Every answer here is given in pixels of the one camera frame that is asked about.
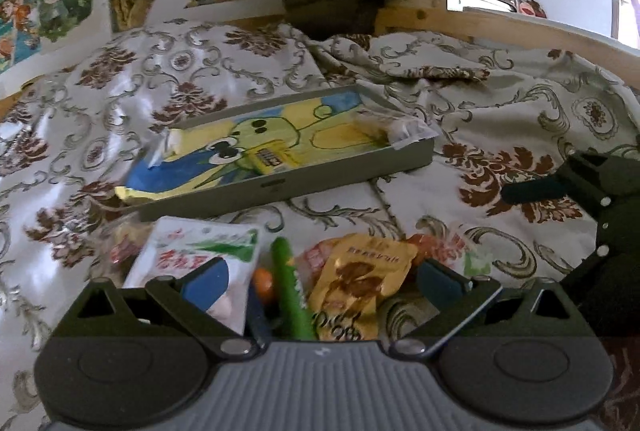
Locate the yellow blue snack packet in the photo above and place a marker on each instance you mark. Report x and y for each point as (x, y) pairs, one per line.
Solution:
(145, 196)

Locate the small orange snack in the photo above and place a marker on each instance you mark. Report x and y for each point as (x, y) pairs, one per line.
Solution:
(262, 283)

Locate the clear red snack packet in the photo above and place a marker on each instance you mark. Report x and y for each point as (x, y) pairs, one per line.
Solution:
(122, 248)

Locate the yellow snack packet brown picture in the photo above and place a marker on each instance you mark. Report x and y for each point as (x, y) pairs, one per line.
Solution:
(350, 281)

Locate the green stick snack packet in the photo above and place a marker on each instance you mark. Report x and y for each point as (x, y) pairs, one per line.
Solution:
(292, 296)

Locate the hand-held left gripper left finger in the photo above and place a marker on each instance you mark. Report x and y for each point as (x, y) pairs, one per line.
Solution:
(207, 283)

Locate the clear wrapped yellow snack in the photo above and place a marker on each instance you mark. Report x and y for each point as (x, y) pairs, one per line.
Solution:
(387, 123)

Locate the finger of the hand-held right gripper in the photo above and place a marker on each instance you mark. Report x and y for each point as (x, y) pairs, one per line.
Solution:
(530, 191)

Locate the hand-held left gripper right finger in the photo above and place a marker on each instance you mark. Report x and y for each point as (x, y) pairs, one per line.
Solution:
(440, 283)

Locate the wooden bed frame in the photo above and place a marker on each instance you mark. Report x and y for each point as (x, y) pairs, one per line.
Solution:
(525, 28)

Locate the small red patterned item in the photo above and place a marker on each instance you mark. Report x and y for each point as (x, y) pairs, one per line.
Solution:
(529, 7)

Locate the white snack packet red print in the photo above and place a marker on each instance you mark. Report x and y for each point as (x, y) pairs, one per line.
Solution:
(170, 246)

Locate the floral printed blanket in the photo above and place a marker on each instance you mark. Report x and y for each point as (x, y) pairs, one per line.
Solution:
(500, 111)

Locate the grey tray with cartoon print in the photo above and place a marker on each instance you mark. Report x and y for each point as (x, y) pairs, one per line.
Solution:
(300, 183)

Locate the red white green snack packet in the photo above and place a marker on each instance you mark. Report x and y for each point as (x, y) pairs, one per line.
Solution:
(460, 256)

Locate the small yellow black packet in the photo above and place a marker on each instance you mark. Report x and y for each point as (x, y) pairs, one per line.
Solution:
(269, 161)

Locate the cartoon children wall poster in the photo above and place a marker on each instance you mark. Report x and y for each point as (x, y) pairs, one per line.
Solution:
(50, 11)

